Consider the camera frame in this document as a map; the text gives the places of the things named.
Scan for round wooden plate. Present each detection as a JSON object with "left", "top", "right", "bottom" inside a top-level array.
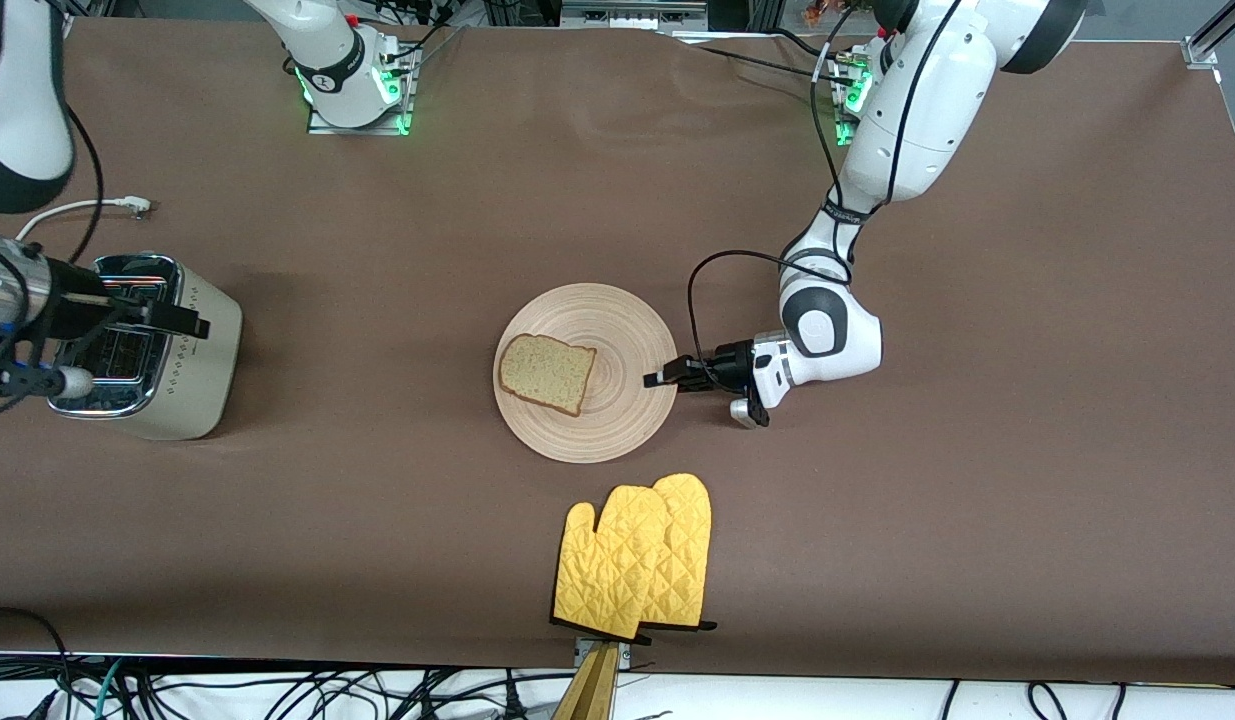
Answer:
[{"left": 493, "top": 283, "right": 679, "bottom": 464}]

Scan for brown bread slice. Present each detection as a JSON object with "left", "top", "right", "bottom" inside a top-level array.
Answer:
[{"left": 498, "top": 334, "right": 598, "bottom": 417}]

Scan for cream and chrome toaster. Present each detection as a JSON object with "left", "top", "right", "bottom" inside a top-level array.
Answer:
[{"left": 45, "top": 252, "right": 244, "bottom": 442}]

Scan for yellow quilted oven mitt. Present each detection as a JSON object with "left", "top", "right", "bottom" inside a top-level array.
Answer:
[
  {"left": 552, "top": 485, "right": 670, "bottom": 642},
  {"left": 642, "top": 473, "right": 718, "bottom": 633}
]

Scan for brown table cover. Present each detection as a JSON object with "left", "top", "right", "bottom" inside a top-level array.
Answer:
[{"left": 0, "top": 18, "right": 1235, "bottom": 686}]

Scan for wooden stick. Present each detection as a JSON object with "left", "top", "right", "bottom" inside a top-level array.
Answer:
[{"left": 552, "top": 645, "right": 623, "bottom": 720}]

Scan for grey power strip box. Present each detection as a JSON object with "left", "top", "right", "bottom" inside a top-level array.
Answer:
[{"left": 560, "top": 0, "right": 710, "bottom": 31}]

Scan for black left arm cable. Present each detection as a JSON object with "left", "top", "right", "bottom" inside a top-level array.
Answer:
[{"left": 687, "top": 0, "right": 968, "bottom": 393}]

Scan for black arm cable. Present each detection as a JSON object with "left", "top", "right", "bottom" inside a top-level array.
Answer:
[
  {"left": 0, "top": 100, "right": 123, "bottom": 416},
  {"left": 687, "top": 0, "right": 968, "bottom": 393}
]

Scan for white toaster power cord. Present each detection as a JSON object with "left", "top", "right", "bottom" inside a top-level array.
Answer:
[{"left": 15, "top": 196, "right": 153, "bottom": 243}]

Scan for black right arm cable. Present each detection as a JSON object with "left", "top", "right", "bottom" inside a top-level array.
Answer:
[{"left": 0, "top": 100, "right": 123, "bottom": 416}]

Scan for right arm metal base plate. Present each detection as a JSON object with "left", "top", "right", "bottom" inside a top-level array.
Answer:
[{"left": 307, "top": 40, "right": 418, "bottom": 136}]

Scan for aluminium frame profile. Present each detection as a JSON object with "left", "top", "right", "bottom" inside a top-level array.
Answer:
[
  {"left": 52, "top": 0, "right": 113, "bottom": 41},
  {"left": 1182, "top": 0, "right": 1235, "bottom": 69}
]

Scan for small metal bracket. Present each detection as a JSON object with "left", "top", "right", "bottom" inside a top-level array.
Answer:
[{"left": 574, "top": 638, "right": 633, "bottom": 673}]

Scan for long black base cable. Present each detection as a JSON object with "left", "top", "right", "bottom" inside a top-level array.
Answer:
[{"left": 677, "top": 42, "right": 838, "bottom": 86}]

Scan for short black base cable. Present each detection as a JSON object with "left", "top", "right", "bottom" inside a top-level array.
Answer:
[{"left": 772, "top": 28, "right": 840, "bottom": 61}]

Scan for teal cable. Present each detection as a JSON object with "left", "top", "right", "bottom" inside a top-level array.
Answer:
[{"left": 95, "top": 658, "right": 128, "bottom": 720}]

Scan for black cable tangle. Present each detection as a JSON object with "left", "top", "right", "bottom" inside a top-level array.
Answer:
[{"left": 0, "top": 605, "right": 578, "bottom": 720}]

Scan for black right base cables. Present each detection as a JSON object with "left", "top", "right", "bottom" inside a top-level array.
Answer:
[{"left": 377, "top": 0, "right": 468, "bottom": 66}]

